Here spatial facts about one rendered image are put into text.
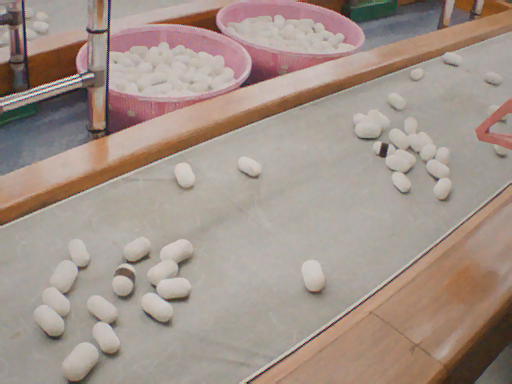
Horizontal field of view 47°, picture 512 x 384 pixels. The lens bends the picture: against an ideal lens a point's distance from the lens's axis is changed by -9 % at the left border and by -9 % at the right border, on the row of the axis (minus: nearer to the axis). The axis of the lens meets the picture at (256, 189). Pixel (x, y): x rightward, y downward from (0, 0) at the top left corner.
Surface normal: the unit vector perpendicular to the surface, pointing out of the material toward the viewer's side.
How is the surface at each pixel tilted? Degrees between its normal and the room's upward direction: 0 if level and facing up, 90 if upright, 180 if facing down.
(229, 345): 0
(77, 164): 0
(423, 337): 0
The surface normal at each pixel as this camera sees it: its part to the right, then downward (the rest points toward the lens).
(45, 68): 0.69, 0.49
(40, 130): 0.11, -0.80
